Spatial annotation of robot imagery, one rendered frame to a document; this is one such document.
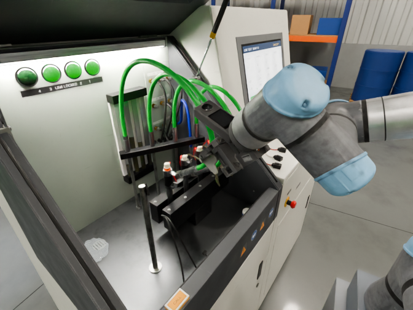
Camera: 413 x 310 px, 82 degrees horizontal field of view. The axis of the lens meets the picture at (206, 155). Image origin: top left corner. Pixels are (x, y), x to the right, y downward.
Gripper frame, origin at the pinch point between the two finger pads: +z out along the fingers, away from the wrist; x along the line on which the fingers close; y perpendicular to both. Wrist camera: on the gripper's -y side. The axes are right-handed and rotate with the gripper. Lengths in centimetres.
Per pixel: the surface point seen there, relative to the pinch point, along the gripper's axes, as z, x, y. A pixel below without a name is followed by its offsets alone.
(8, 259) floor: 169, -95, -29
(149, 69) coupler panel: 23.4, 13.1, -41.0
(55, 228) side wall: 0.9, -35.9, -4.8
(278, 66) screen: 31, 81, -20
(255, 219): 14.9, 8.3, 25.2
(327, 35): 210, 466, -74
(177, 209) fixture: 22.0, -9.0, 7.8
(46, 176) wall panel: 29, -35, -24
